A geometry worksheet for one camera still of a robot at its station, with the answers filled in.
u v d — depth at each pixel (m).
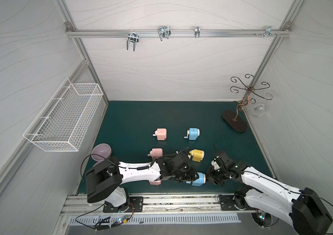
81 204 0.75
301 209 0.40
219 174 0.70
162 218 0.70
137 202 0.74
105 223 0.71
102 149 0.89
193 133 0.93
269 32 0.76
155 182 0.77
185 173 0.69
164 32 0.77
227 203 0.74
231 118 1.08
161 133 0.93
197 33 0.78
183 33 0.78
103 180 0.43
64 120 0.70
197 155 0.84
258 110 0.88
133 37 0.78
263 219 0.72
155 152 0.84
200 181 0.75
